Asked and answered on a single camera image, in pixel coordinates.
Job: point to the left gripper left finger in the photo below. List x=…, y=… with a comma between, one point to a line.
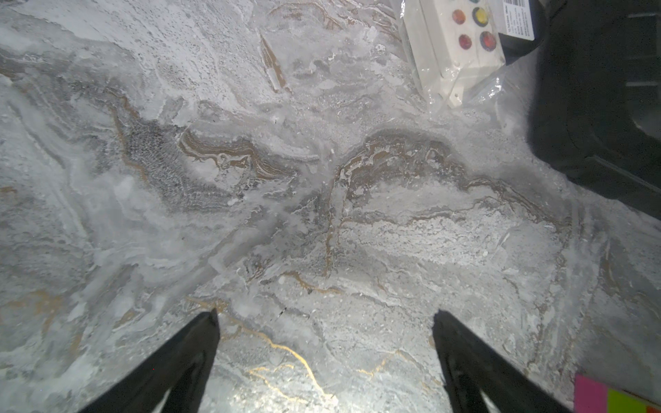
x=175, y=374

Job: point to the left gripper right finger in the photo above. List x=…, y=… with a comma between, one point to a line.
x=473, y=370

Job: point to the pink lego brick upturned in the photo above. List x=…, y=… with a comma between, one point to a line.
x=590, y=396

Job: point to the lime lego brick upturned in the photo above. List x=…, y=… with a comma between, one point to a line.
x=620, y=402

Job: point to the black plastic tool case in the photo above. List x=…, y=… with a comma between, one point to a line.
x=596, y=113

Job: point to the white remote control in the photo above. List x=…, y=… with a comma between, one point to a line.
x=454, y=46

